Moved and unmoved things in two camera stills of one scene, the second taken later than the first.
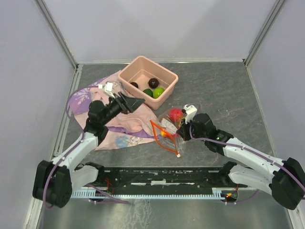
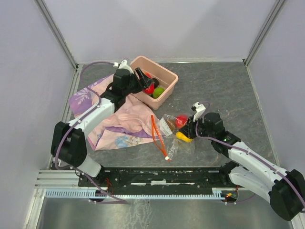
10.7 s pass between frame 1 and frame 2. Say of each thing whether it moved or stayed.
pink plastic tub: stayed
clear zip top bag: moved
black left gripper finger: moved
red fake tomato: moved
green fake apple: stayed
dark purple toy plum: stayed
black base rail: stayed
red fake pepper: moved
